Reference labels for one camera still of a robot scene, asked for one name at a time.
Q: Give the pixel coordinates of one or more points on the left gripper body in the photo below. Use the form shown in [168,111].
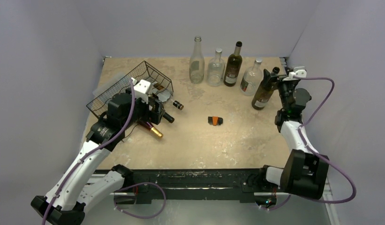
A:
[142,111]

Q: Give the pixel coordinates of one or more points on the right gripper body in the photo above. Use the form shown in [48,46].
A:
[283,85]

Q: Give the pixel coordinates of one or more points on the dark bottle grey foil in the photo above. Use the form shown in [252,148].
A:
[262,96]

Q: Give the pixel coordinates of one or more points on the dark green bottle silver foil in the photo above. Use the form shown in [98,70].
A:
[233,66]

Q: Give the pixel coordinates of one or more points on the clear round bottle silver cap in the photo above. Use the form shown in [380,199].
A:
[216,68]

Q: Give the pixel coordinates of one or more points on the tall clear bottle no cap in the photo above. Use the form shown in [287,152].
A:
[196,63]

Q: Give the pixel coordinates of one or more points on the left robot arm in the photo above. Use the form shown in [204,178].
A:
[69,200]

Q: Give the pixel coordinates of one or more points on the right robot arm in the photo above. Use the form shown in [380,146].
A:
[305,171]

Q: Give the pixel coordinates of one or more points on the dark bottle black cap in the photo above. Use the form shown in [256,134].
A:
[167,117]

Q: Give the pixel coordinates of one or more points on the red wine bottle gold foil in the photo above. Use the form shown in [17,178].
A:
[151,128]

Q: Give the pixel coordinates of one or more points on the clear flat bottle black cap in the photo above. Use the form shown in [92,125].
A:
[164,95]

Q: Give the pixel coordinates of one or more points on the orange hex key set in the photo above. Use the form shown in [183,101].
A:
[215,121]

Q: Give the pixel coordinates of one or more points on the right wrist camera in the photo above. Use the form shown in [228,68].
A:
[295,73]

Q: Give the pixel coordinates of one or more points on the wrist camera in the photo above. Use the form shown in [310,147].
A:
[141,89]
[295,73]

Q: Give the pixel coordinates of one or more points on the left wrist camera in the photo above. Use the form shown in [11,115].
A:
[141,89]

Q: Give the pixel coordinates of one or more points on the black wire wine rack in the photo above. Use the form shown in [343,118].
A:
[122,82]

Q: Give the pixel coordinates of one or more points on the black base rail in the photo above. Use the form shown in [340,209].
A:
[242,185]

